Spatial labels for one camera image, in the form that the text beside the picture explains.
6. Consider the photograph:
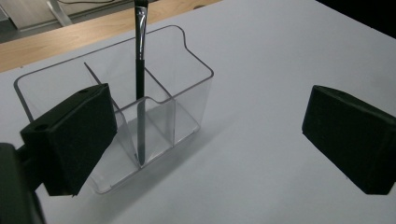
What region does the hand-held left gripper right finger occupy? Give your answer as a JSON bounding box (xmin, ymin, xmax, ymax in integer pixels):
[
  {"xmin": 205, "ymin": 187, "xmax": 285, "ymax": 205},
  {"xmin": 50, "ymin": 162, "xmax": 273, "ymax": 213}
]
[{"xmin": 301, "ymin": 84, "xmax": 396, "ymax": 196}]

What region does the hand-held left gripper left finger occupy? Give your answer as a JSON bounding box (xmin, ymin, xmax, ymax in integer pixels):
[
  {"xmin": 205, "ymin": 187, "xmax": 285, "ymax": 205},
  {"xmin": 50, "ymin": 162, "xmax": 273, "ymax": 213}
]
[{"xmin": 17, "ymin": 82, "xmax": 119, "ymax": 197}]

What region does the black makeup brush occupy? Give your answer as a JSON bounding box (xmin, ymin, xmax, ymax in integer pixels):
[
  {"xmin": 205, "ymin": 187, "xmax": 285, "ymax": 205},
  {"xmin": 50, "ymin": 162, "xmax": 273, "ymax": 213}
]
[{"xmin": 134, "ymin": 0, "xmax": 149, "ymax": 167}]

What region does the clear acrylic organizer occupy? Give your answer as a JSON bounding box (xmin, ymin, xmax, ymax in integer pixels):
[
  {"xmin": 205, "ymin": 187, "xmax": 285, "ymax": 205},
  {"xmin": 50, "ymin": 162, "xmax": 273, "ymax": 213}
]
[{"xmin": 13, "ymin": 24, "xmax": 216, "ymax": 196}]

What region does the metal stand leg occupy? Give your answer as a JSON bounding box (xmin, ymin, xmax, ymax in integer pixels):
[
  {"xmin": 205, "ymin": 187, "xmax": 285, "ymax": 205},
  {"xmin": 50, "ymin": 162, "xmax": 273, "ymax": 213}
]
[{"xmin": 46, "ymin": 0, "xmax": 74, "ymax": 28}]

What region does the black cable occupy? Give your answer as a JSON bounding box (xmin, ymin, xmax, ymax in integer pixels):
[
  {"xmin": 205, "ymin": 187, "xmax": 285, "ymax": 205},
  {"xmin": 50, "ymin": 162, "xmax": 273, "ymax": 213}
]
[{"xmin": 57, "ymin": 0, "xmax": 117, "ymax": 6}]

